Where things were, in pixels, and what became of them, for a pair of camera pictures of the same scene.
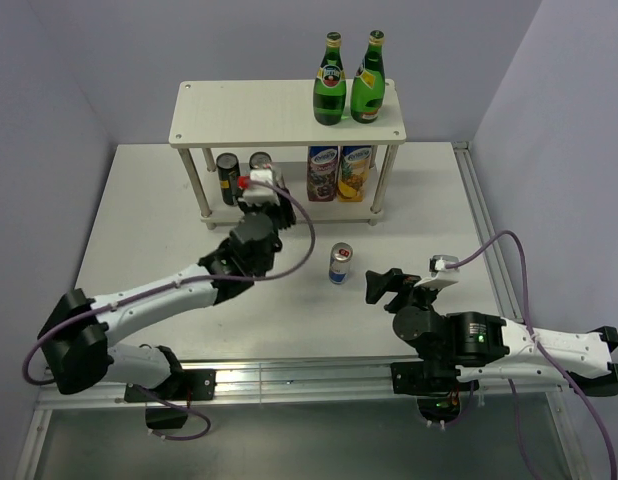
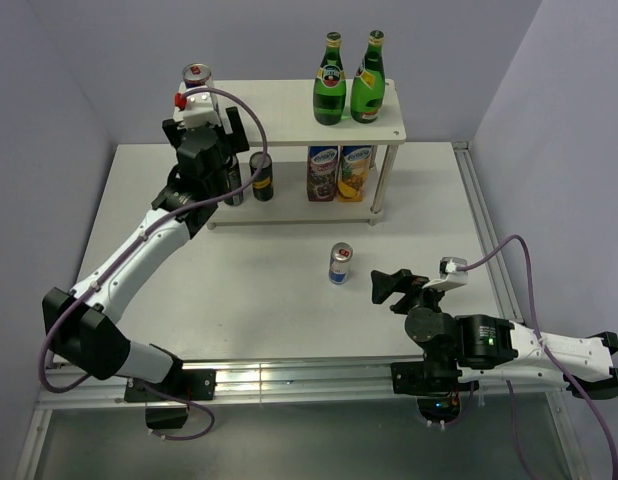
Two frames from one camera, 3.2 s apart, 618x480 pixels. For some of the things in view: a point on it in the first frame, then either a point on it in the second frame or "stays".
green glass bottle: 330,85 stays
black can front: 228,169 stays
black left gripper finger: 243,206 → 171,131
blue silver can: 339,267 stays
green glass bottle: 368,89 stays
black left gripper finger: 286,212 → 238,138
